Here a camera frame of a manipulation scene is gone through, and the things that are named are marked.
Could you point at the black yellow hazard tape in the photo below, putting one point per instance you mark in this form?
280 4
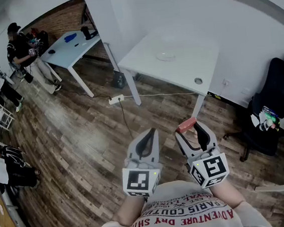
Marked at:
214 95

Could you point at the white plate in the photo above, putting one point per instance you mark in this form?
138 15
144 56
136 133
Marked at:
165 56

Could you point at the white table with clutter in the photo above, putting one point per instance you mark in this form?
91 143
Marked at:
67 52

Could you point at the black office chair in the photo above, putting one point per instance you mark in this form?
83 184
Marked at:
278 88

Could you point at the blue cloth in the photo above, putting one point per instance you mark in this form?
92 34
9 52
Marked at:
70 38

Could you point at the black bag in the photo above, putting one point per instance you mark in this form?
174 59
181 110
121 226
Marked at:
119 80

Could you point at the person's left forearm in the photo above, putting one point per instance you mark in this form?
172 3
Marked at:
128 210

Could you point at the white wall socket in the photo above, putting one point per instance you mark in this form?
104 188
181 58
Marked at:
226 82

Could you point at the red block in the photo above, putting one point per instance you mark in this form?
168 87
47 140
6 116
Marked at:
186 125

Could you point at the white power strip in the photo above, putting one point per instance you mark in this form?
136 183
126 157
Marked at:
116 99

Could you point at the person's right forearm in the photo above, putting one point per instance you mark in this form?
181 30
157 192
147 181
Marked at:
227 193

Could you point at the black bottle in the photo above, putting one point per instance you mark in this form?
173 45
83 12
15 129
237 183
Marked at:
86 32

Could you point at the white desk with grommet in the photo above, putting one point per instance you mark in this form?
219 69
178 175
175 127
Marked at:
182 66

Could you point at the pile of small packets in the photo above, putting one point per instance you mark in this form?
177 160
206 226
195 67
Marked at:
267 120

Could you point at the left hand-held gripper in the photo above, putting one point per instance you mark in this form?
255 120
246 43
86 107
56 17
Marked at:
136 180

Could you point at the white slatted chair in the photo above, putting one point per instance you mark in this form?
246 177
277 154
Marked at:
3 116

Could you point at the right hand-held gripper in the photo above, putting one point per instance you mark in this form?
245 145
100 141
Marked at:
211 168

